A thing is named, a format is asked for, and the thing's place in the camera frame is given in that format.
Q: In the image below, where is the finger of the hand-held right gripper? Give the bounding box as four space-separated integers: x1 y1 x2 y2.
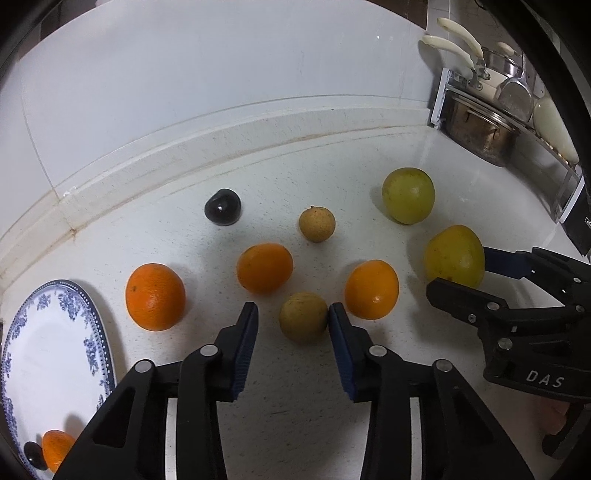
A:
426 277 579 339
482 246 591 315

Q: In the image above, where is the small brown round fruit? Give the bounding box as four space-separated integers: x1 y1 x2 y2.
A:
298 205 336 243
279 292 329 344

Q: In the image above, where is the blue and white plate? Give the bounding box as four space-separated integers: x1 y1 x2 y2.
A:
0 278 117 480

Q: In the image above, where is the white oval lid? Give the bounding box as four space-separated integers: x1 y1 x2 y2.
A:
532 97 580 162

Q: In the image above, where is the yellow-green round fruit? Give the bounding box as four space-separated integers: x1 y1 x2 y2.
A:
424 224 486 291
381 167 436 225

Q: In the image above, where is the round metal strainer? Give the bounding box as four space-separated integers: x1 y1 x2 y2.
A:
498 76 534 121

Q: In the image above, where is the large stainless steel pot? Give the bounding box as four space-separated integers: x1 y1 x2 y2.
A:
443 90 520 168

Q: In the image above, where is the white metal dish rack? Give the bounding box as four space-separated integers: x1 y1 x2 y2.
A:
429 68 586 223

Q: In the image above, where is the dark purple plum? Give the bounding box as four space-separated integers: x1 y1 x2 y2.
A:
23 440 49 472
204 188 243 226

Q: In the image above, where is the orange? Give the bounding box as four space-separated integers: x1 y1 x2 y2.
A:
344 260 400 321
236 243 294 294
125 263 187 332
41 429 77 474

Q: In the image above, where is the person's right hand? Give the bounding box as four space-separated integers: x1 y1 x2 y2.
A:
541 398 570 435

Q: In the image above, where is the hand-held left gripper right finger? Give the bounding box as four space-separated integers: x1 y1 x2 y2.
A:
327 302 527 480

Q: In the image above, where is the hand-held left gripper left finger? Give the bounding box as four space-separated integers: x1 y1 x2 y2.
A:
53 301 259 480

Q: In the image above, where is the stainless saucepan with cream handle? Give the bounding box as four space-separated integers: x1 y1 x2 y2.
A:
437 17 527 79

